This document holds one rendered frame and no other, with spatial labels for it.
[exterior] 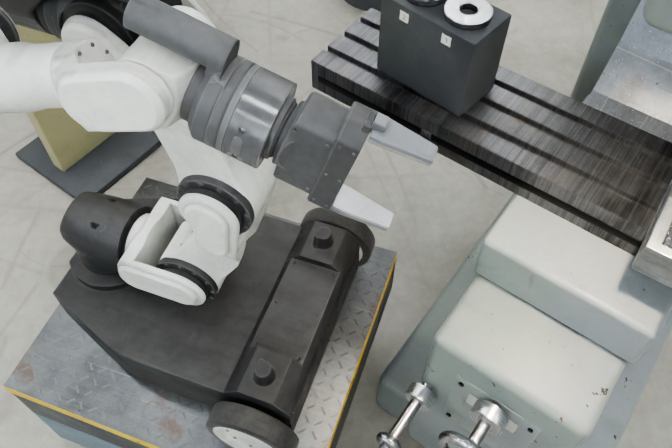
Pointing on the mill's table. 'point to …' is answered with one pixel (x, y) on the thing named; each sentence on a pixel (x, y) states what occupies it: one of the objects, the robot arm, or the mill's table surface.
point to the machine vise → (658, 245)
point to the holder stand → (441, 42)
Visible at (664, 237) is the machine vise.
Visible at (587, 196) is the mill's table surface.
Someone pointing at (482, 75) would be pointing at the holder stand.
